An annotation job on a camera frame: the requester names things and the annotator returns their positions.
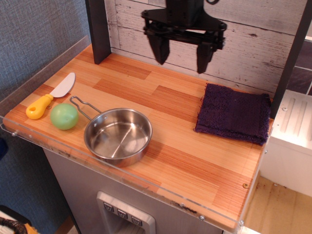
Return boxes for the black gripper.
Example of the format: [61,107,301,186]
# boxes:
[141,0,227,74]

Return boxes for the purple towel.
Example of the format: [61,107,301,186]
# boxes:
[195,83,271,145]

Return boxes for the clear acrylic left guard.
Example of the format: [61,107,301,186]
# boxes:
[0,36,91,116]

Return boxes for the small stainless steel pan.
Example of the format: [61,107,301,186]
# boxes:
[70,96,153,167]

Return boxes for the green toy ball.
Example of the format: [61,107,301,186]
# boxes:
[50,103,78,130]

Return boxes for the grey toy fridge cabinet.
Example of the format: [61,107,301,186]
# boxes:
[44,150,223,234]

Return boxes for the silver dispenser button panel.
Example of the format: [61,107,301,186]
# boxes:
[97,191,156,234]

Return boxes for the orange object bottom left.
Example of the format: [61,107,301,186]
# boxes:
[24,223,38,234]

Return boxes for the dark left shelf post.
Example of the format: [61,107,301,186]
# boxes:
[85,0,111,64]

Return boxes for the dark shelf post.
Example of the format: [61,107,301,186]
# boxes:
[270,0,312,119]
[85,0,111,64]

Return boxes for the dark right shelf post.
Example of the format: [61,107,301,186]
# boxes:
[270,0,312,119]

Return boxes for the yellow handled toy knife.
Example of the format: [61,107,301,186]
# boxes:
[25,72,76,119]

